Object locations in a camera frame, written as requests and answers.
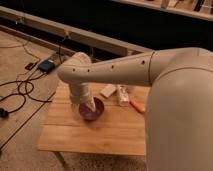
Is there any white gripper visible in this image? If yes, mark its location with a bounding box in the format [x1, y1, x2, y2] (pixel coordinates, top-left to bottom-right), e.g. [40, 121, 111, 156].
[69, 84, 96, 112]

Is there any purple ceramic bowl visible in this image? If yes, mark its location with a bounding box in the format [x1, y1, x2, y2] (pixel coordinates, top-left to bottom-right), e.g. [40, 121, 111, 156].
[79, 97, 104, 121]

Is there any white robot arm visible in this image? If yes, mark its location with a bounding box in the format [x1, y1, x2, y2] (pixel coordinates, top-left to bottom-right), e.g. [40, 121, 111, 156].
[58, 47, 213, 171]

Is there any white rectangular block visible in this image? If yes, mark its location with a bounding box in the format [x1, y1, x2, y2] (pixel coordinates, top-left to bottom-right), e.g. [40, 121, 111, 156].
[100, 84, 116, 98]

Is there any white bottle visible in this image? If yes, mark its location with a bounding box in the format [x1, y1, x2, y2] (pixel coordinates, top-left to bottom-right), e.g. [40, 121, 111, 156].
[117, 85, 129, 106]

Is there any wooden table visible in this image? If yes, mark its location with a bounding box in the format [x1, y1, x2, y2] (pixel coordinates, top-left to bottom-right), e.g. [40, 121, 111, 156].
[37, 82, 146, 155]

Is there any black power adapter box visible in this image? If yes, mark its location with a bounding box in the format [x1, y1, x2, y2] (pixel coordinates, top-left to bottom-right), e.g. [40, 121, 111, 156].
[38, 60, 55, 74]

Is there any orange carrot toy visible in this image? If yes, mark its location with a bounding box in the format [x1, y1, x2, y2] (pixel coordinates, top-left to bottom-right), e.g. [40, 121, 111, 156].
[130, 99, 145, 113]

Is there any small black device on floor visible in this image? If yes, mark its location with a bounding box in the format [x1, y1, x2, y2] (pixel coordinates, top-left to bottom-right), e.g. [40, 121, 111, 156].
[25, 62, 38, 71]

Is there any black plug on floor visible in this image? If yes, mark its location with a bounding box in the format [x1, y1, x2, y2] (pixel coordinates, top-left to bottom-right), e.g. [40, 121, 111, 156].
[0, 108, 9, 119]

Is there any black cable on floor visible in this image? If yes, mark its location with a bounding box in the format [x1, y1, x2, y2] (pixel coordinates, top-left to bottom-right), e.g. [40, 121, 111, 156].
[0, 39, 68, 151]

